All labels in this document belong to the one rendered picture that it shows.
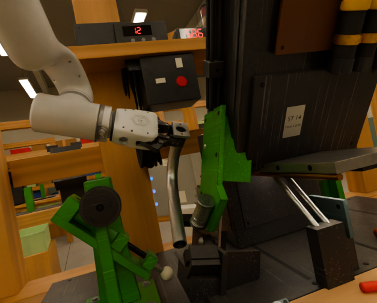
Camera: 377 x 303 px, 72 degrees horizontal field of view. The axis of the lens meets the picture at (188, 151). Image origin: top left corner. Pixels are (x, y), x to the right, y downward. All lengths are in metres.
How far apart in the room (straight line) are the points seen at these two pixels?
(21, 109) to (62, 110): 10.38
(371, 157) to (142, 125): 0.44
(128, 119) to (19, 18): 0.26
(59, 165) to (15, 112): 10.03
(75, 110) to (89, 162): 0.40
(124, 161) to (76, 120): 0.32
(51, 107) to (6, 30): 0.16
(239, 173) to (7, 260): 0.71
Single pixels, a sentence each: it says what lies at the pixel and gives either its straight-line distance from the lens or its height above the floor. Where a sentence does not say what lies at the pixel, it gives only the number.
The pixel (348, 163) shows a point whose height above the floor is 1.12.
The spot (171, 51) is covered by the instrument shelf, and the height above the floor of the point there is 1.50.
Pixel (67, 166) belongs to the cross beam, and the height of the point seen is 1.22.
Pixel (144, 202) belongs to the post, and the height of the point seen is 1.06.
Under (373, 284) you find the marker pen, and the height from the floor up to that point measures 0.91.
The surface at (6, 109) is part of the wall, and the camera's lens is 11.06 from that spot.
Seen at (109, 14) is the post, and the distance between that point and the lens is 1.01.
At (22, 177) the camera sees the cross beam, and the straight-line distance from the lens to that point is 1.01.
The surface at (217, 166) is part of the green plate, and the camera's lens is 0.53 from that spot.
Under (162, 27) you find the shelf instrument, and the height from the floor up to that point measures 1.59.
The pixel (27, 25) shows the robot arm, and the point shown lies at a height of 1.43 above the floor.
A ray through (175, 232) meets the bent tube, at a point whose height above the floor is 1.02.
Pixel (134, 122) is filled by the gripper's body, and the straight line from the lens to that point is 0.60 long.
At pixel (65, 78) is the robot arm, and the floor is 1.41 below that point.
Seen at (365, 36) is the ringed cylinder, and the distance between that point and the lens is 0.60.
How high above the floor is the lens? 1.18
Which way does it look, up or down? 1 degrees up
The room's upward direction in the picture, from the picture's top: 11 degrees counter-clockwise
